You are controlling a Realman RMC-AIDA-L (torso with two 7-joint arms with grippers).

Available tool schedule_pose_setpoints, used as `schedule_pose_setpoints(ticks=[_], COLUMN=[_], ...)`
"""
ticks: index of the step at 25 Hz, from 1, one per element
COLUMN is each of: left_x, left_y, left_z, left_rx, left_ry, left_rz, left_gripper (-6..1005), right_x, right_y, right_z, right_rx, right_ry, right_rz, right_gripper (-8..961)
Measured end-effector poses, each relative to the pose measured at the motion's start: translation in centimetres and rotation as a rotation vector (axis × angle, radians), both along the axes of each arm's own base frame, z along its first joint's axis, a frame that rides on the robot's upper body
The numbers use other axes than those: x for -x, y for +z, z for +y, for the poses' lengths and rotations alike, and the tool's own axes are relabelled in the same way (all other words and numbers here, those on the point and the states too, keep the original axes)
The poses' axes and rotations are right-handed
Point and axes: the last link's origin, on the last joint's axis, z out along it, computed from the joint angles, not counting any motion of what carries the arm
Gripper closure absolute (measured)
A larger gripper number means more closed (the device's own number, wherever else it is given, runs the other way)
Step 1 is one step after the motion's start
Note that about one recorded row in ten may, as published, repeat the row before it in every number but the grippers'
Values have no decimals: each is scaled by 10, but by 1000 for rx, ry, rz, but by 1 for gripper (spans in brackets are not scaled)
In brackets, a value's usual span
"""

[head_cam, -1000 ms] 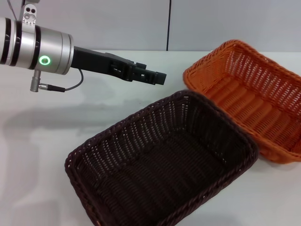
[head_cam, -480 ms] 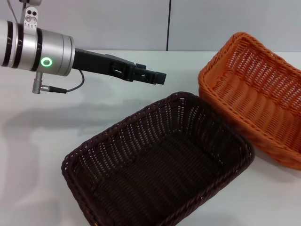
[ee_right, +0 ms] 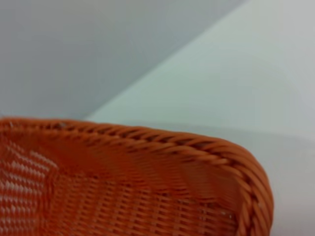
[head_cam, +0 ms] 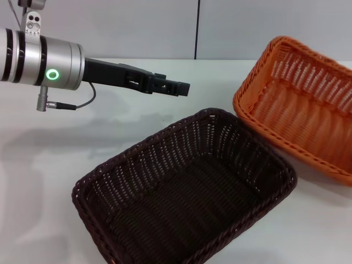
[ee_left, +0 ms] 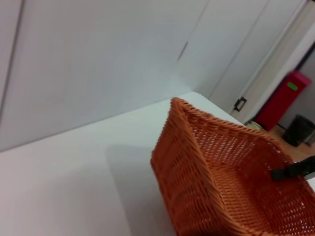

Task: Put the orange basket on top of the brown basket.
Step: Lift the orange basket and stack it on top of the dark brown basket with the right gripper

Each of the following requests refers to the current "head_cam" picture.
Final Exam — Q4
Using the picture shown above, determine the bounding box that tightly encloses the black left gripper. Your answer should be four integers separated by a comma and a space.
81, 57, 191, 97

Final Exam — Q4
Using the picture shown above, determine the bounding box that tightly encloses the dark brown woven basket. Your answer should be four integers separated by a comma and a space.
71, 107, 298, 264

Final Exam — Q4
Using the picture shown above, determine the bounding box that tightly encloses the orange woven basket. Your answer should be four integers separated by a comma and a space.
232, 35, 352, 188

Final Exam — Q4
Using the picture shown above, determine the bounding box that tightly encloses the black cable with silver connector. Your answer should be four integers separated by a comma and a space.
36, 81, 96, 112

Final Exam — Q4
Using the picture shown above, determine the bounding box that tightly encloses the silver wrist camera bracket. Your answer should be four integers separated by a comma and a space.
25, 10, 42, 45

